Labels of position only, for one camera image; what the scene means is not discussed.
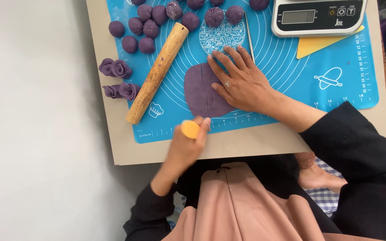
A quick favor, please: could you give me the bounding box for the person's left hand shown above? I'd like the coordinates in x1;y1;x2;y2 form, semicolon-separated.
166;116;212;172

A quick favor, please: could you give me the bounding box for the person's right hand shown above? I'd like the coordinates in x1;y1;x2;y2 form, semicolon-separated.
207;44;278;113

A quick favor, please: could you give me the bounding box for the yellow dough cutter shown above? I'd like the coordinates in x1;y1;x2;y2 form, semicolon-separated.
180;120;201;140

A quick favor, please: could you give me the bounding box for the purple dough sheet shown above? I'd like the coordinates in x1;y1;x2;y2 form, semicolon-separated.
184;62;236;118

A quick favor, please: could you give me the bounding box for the wooden rolling pin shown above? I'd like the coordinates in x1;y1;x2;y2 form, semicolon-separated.
126;22;189;125

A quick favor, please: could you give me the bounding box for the purple dough rose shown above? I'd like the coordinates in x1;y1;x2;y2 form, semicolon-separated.
119;82;141;102
103;84;122;99
111;60;133;79
99;58;115;77

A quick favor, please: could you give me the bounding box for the pink garment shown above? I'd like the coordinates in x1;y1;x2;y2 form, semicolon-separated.
161;162;381;241

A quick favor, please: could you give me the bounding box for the blue silicone baking mat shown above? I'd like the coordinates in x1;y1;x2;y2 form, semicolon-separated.
106;0;380;144

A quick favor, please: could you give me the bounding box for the thin metal skewer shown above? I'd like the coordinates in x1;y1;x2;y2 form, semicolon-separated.
244;12;256;64

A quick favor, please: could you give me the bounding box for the group of purple dough balls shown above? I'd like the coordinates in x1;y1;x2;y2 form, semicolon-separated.
109;0;271;55

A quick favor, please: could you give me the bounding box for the person's bare foot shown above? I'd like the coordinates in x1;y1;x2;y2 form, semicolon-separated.
295;152;348;194

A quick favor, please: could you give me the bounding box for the yellow plastic scraper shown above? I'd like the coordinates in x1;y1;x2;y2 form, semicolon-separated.
296;25;365;60

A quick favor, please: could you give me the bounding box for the blue checked cloth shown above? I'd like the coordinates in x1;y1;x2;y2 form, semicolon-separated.
304;157;345;217

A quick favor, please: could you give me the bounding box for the digital kitchen scale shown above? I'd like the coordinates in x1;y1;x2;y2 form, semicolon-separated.
271;0;368;38

